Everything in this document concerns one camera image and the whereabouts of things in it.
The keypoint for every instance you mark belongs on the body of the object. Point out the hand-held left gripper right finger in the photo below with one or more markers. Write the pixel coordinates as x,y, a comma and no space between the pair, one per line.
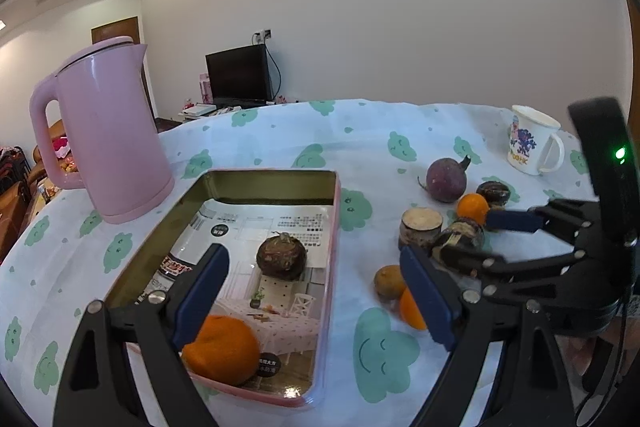
425,294

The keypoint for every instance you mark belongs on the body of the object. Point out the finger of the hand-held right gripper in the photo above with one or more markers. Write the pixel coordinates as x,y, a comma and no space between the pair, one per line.
500,263
515,221

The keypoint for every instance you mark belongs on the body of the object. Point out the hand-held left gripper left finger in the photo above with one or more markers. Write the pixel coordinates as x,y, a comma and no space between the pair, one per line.
200,294

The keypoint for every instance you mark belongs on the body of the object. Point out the smooth round orange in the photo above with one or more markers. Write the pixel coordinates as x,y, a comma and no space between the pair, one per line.
410,311

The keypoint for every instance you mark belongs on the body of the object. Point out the dark water chestnut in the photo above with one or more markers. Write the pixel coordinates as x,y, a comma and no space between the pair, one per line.
492,194

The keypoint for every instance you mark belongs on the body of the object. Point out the brown kiwi fruit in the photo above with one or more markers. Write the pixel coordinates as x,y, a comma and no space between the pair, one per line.
390,282

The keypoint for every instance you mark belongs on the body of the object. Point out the small orange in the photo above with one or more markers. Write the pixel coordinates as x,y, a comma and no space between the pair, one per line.
472,207

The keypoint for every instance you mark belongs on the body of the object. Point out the striped brown taro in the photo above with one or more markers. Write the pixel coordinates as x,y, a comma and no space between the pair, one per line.
462,232

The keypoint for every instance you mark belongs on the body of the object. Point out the cut taro piece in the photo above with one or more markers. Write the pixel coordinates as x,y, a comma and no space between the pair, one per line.
420,224

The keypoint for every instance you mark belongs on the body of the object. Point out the pink rectangular tin tray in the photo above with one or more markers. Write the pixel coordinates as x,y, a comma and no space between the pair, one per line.
300,297

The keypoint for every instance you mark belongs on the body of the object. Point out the large orange mandarin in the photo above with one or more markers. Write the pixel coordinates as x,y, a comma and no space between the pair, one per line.
222,352

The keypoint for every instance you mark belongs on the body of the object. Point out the purple round radish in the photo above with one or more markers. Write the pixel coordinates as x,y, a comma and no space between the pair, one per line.
445,179

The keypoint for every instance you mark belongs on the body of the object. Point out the white printed mug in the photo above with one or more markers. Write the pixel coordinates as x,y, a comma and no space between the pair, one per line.
530,139

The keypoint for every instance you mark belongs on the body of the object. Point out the round brown taro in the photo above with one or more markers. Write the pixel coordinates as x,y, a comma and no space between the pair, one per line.
281,257

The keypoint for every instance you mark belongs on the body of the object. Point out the white cloud print tablecloth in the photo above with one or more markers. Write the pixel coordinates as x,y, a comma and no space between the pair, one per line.
370,142

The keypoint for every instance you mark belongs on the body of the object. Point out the pink electric kettle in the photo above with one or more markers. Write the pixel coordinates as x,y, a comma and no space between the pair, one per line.
115,132

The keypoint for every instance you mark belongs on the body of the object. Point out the flat white box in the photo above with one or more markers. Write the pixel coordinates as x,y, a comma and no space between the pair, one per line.
197,110

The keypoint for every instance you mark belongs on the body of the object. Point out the pink printed box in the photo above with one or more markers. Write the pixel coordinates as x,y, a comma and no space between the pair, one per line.
205,89

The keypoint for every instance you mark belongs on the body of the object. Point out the wooden chair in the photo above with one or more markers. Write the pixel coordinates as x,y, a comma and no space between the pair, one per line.
15,202

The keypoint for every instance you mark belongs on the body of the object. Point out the black monitor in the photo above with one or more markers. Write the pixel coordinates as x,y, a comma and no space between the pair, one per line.
237,74

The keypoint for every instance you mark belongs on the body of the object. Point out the white wall socket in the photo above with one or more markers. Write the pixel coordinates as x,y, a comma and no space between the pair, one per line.
261,36

